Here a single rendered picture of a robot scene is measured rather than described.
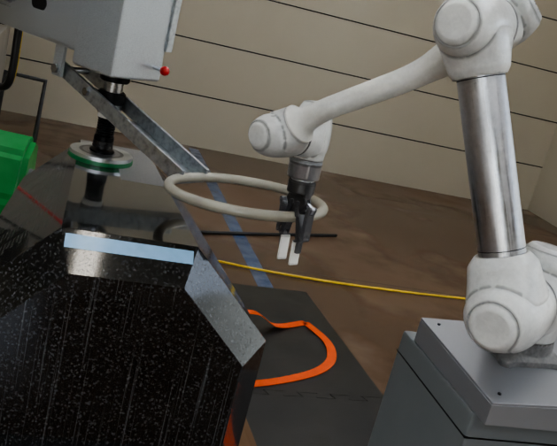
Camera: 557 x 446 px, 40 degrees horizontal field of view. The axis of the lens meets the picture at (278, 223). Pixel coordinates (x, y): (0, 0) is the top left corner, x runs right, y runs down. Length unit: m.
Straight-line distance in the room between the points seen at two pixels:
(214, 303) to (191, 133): 5.47
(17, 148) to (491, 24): 2.82
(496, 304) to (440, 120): 6.60
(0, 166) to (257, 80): 3.94
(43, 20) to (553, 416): 2.02
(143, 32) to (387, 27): 5.37
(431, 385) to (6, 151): 2.67
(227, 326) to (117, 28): 1.01
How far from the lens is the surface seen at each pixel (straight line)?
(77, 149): 2.67
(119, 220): 2.11
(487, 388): 1.74
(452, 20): 1.60
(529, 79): 8.53
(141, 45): 2.57
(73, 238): 1.98
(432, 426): 1.89
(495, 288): 1.64
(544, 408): 1.76
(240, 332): 2.12
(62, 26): 2.73
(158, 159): 2.43
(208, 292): 2.04
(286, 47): 7.49
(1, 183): 3.97
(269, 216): 2.04
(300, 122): 1.87
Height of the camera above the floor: 1.53
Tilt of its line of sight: 16 degrees down
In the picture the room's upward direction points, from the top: 14 degrees clockwise
